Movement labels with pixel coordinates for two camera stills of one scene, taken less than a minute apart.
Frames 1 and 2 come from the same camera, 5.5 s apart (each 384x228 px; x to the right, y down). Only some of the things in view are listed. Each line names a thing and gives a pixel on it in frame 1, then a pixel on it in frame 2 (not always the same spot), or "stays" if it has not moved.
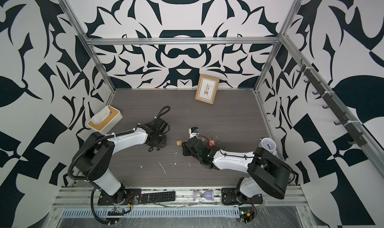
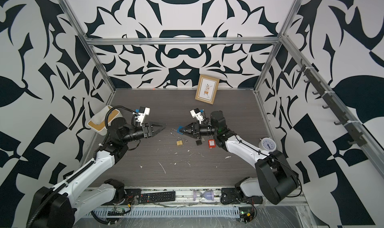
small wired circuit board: x=118 y=212 stays
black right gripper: x=185 y=149 to x=189 y=128
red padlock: x=211 y=142 stays
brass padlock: x=179 y=141 stays
